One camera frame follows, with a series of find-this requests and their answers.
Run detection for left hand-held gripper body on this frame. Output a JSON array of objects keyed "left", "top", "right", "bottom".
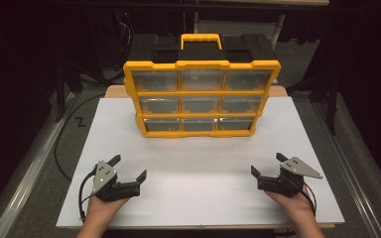
[{"left": 91, "top": 160, "right": 142, "bottom": 203}]

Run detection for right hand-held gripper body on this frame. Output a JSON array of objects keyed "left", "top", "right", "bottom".
[{"left": 256, "top": 156, "right": 324, "bottom": 198}]

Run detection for person's right hand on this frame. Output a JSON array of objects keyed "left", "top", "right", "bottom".
[{"left": 265, "top": 187, "right": 317, "bottom": 223}]

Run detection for person's left hand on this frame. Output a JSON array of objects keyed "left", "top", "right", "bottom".
[{"left": 85, "top": 194, "right": 131, "bottom": 229}]

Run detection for black tape floor mark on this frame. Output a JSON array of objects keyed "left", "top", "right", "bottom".
[{"left": 73, "top": 115, "right": 88, "bottom": 129}]

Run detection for black metal stand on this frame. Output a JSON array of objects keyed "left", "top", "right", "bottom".
[
  {"left": 54, "top": 61, "right": 84, "bottom": 124},
  {"left": 286, "top": 70, "right": 340, "bottom": 136}
]

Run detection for set of clear plastic drawers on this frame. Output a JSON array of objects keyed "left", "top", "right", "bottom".
[{"left": 132, "top": 69, "right": 274, "bottom": 133}]

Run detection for yellow and black drawer organizer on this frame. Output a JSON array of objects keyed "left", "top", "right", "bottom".
[{"left": 122, "top": 33, "right": 282, "bottom": 139}]

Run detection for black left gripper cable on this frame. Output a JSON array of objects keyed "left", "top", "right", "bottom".
[{"left": 77, "top": 170, "right": 97, "bottom": 223}]

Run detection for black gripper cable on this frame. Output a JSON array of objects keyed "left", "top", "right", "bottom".
[
  {"left": 77, "top": 170, "right": 97, "bottom": 223},
  {"left": 302, "top": 182, "right": 318, "bottom": 216}
]

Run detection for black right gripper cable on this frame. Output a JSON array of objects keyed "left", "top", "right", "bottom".
[{"left": 302, "top": 182, "right": 318, "bottom": 216}]

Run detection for long black floor cable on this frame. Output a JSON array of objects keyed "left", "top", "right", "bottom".
[{"left": 54, "top": 93, "right": 107, "bottom": 182}]

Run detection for metal floor rail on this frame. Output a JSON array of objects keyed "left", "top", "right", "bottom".
[
  {"left": 0, "top": 92, "right": 77, "bottom": 238},
  {"left": 312, "top": 101, "right": 381, "bottom": 238}
]

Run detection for bundle of thin wires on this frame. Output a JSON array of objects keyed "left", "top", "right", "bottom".
[{"left": 116, "top": 11, "right": 135, "bottom": 52}]

